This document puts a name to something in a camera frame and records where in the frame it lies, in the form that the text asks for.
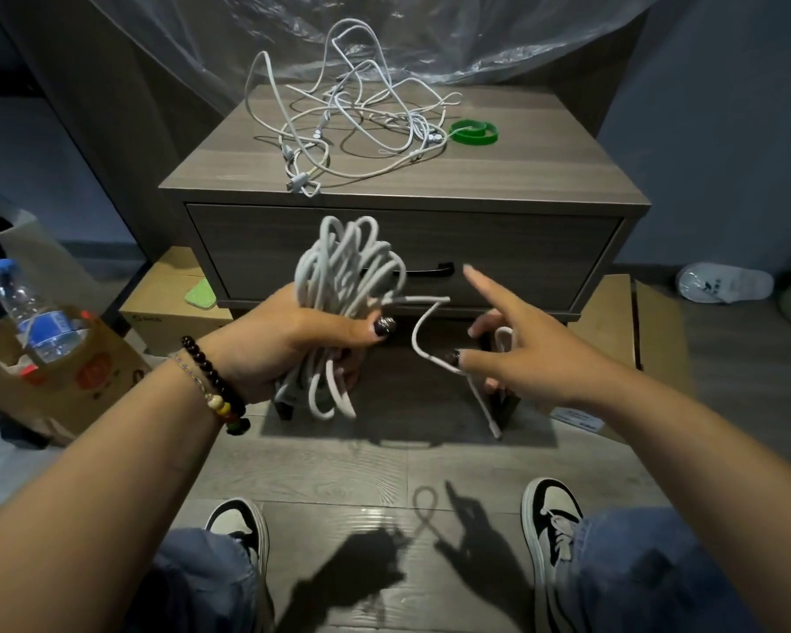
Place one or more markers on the person's jeans leg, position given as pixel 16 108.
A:
pixel 198 586
pixel 646 573

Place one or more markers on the person's right hand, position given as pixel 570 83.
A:
pixel 540 362

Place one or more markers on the person's right thumb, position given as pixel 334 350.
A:
pixel 476 362

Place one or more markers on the person's left black white sneaker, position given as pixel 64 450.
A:
pixel 240 524

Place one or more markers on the green silicone wristband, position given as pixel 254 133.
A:
pixel 476 133

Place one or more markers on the plastic water bottle blue cap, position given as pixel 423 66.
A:
pixel 46 329

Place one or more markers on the person's left forearm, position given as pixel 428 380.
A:
pixel 105 494

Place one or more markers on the person's left thumb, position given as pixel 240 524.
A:
pixel 362 328

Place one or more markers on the open brown cardboard box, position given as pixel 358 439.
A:
pixel 659 336

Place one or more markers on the grey paper bag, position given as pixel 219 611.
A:
pixel 46 257

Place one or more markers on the person's left hand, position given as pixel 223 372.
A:
pixel 263 349

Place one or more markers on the person's left jeans leg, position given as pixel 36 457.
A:
pixel 198 586

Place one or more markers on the brown printed paper bag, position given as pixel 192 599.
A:
pixel 79 388

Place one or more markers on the person's black white sneaker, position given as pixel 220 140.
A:
pixel 547 520
pixel 240 524

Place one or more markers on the person's right middle finger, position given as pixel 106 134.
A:
pixel 488 322

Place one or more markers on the cardboard box with green sticker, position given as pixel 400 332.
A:
pixel 158 322

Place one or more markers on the grey nightstand drawer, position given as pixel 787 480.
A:
pixel 534 257

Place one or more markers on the clear plastic sheet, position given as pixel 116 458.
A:
pixel 474 32

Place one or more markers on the person's right jeans leg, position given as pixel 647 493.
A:
pixel 646 573

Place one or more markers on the grey wooden nightstand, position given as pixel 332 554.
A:
pixel 514 171

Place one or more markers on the white slipper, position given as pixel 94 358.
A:
pixel 725 283

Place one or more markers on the person's right forearm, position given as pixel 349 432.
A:
pixel 712 481

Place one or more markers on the person's right black white sneaker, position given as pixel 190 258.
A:
pixel 547 520

